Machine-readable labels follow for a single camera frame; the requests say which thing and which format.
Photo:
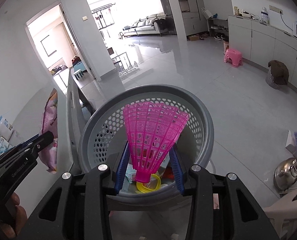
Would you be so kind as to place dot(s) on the pink plastic shuttlecock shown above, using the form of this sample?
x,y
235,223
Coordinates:
x,y
152,129

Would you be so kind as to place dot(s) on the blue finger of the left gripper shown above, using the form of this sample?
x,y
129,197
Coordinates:
x,y
25,143

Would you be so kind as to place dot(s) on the cardboard box on floor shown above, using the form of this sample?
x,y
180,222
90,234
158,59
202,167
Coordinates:
x,y
193,37

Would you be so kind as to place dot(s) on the pink snack wrapper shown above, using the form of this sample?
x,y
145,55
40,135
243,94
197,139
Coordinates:
x,y
48,155

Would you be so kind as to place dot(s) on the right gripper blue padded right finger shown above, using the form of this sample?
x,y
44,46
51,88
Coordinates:
x,y
176,169

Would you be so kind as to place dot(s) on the white sideboard cabinet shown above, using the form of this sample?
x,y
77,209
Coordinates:
x,y
260,43

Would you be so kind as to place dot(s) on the grey sofa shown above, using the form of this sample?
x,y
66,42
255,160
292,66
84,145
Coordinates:
x,y
155,24

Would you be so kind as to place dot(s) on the pink plastic stool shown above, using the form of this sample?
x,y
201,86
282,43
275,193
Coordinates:
x,y
234,56

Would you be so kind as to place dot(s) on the shoe rack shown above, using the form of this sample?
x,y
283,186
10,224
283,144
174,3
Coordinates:
x,y
218,29

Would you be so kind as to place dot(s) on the white blue-lidded jar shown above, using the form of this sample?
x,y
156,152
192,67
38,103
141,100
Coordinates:
x,y
6,129

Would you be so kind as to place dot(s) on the steel kettle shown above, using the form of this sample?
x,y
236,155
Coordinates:
x,y
285,175

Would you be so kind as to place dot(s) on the grey perforated trash basket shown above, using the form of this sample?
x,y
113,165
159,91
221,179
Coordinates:
x,y
105,134

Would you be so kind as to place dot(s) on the basket with brown cloth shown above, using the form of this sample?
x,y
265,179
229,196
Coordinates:
x,y
277,75

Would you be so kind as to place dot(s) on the small blue kids table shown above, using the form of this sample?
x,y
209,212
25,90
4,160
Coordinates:
x,y
79,69

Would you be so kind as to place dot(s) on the yellow plastic ring handle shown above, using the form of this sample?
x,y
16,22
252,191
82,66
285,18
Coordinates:
x,y
153,185

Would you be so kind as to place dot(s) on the water bottle on cabinet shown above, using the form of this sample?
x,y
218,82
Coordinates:
x,y
264,16

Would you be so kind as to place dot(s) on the crumpled wet wipe pack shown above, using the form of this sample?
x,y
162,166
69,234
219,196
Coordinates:
x,y
130,173

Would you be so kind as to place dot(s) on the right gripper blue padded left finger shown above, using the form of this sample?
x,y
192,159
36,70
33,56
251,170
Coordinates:
x,y
121,169

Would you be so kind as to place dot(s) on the person's left hand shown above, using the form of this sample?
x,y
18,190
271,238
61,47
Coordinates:
x,y
20,218

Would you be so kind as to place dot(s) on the red cardboard box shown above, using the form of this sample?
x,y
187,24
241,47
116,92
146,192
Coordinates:
x,y
168,173

